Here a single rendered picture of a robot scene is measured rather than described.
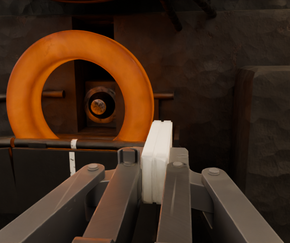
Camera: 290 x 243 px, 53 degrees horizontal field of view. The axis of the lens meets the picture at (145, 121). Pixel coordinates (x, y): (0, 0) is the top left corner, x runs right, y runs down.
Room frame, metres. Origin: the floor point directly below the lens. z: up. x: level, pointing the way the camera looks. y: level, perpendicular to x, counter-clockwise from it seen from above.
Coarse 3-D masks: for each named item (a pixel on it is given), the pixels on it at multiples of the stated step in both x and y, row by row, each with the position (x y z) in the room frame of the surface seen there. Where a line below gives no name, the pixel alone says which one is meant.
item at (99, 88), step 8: (96, 80) 0.49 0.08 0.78; (104, 80) 0.49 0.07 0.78; (112, 80) 0.48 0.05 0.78; (88, 88) 0.46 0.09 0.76; (96, 88) 0.46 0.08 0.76; (104, 88) 0.46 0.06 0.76; (112, 88) 0.46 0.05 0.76; (88, 96) 0.46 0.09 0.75; (112, 96) 0.46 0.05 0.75; (88, 112) 0.46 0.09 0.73; (88, 120) 0.46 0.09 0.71; (96, 120) 0.46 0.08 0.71; (104, 120) 0.46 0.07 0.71; (112, 120) 0.46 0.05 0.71
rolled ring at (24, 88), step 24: (48, 48) 0.35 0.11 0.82; (72, 48) 0.35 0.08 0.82; (96, 48) 0.34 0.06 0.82; (120, 48) 0.34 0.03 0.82; (24, 72) 0.35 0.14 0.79; (48, 72) 0.37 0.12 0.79; (120, 72) 0.34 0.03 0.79; (144, 72) 0.35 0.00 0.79; (24, 96) 0.36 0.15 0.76; (144, 96) 0.34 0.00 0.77; (24, 120) 0.36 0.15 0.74; (144, 120) 0.34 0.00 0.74
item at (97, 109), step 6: (96, 96) 0.45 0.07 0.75; (102, 96) 0.45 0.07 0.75; (108, 96) 0.45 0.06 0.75; (90, 102) 0.45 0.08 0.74; (96, 102) 0.44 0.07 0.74; (102, 102) 0.44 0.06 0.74; (108, 102) 0.45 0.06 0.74; (114, 102) 0.46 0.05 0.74; (90, 108) 0.45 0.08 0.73; (96, 108) 0.44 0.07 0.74; (102, 108) 0.44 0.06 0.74; (108, 108) 0.44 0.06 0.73; (114, 108) 0.46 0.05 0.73; (96, 114) 0.44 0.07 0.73; (102, 114) 0.44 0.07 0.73; (108, 114) 0.45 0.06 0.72
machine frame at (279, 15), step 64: (0, 0) 0.50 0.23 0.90; (128, 0) 0.48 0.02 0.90; (192, 0) 0.47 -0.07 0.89; (256, 0) 0.45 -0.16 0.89; (0, 64) 0.45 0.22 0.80; (64, 64) 0.43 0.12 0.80; (192, 64) 0.41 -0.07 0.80; (256, 64) 0.40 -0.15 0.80; (0, 128) 0.45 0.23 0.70; (64, 128) 0.43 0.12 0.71; (192, 128) 0.41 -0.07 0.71
